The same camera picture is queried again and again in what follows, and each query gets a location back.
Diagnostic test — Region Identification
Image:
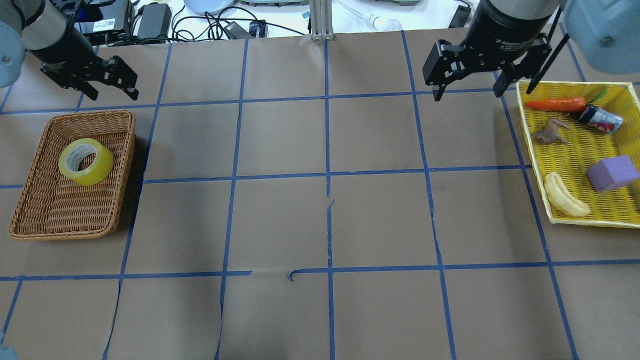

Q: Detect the yellow plastic basket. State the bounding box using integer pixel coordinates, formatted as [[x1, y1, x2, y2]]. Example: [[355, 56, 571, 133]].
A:
[[516, 80, 640, 229]]

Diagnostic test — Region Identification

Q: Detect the brown toy animal figure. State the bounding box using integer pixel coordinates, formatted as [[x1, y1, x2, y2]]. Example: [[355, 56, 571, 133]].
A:
[[530, 118, 570, 146]]

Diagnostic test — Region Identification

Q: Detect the purple foam block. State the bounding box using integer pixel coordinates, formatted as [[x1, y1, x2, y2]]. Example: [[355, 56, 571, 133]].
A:
[[586, 154, 640, 192]]

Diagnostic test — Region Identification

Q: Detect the light blue plate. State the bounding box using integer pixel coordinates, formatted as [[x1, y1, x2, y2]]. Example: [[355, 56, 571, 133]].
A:
[[183, 0, 235, 16]]

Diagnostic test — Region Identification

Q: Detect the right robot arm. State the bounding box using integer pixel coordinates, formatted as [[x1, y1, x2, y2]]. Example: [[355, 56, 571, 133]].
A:
[[422, 0, 640, 101]]

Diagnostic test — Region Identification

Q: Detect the brown wicker basket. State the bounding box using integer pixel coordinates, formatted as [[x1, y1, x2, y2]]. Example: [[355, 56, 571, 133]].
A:
[[8, 110, 137, 241]]

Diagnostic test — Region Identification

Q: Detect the yellow tape roll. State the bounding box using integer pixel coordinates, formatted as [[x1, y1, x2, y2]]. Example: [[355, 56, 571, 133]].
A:
[[57, 137, 115, 186]]

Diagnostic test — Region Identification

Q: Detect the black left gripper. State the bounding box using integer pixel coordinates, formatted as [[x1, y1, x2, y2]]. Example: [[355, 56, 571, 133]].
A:
[[38, 25, 140, 101]]

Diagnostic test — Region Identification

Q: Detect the aluminium frame post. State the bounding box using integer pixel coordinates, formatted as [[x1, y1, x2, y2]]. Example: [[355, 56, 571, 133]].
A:
[[308, 0, 335, 41]]

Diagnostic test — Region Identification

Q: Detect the small blue printed can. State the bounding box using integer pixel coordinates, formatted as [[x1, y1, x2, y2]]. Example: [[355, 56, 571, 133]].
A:
[[578, 104, 624, 134]]

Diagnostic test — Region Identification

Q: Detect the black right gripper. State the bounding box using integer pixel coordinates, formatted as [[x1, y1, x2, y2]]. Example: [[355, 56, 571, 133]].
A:
[[422, 0, 553, 102]]

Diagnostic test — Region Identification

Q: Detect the yellow toy banana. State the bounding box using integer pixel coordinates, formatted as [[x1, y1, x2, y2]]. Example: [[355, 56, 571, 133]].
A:
[[543, 172, 592, 218]]

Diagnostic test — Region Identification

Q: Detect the black computer box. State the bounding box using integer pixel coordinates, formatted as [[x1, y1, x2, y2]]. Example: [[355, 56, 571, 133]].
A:
[[74, 0, 134, 45]]

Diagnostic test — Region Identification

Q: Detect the orange toy carrot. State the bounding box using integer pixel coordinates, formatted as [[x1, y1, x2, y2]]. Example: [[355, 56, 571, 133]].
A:
[[525, 96, 587, 113]]

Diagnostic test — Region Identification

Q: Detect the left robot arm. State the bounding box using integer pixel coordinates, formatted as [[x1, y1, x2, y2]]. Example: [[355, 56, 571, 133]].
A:
[[0, 0, 139, 101]]

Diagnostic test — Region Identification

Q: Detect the black power adapter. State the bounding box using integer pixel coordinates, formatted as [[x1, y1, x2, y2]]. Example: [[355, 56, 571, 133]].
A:
[[135, 2, 172, 44]]

